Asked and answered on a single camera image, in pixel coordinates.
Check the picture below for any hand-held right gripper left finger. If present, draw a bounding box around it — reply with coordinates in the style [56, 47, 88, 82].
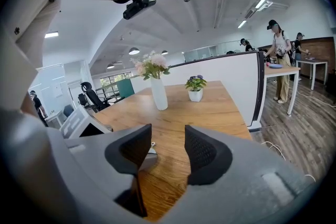
[104, 123, 153, 219]

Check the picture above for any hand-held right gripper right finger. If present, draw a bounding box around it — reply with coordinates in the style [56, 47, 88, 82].
[184, 124, 234, 186]

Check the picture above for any black office chair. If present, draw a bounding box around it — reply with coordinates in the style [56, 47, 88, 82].
[78, 81, 125, 114]

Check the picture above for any small white plant pot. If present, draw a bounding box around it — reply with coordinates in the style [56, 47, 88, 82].
[187, 88, 204, 103]

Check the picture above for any green cabinet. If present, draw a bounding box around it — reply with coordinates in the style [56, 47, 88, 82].
[116, 78, 135, 99]

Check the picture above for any tall white vase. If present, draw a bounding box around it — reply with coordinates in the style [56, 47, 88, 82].
[150, 77, 169, 111]

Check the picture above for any green plant with purple flowers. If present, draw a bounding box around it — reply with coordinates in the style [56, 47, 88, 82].
[184, 74, 208, 92]

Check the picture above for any white desk partition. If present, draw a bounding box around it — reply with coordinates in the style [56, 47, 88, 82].
[130, 50, 266, 131]

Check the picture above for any pink and white flower bouquet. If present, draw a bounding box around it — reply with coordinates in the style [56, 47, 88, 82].
[129, 50, 172, 81]

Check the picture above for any wooden table with white legs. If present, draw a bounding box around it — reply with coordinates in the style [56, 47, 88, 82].
[263, 63, 301, 116]

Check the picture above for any dark table with white legs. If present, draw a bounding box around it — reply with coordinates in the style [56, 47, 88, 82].
[296, 57, 329, 91]

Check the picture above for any person's light shirt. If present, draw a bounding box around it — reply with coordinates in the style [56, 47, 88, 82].
[0, 0, 73, 116]

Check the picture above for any white floor cable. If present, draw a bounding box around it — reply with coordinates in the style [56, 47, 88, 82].
[260, 140, 317, 183]

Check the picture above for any black head-worn camera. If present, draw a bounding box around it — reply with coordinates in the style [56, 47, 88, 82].
[122, 0, 158, 21]

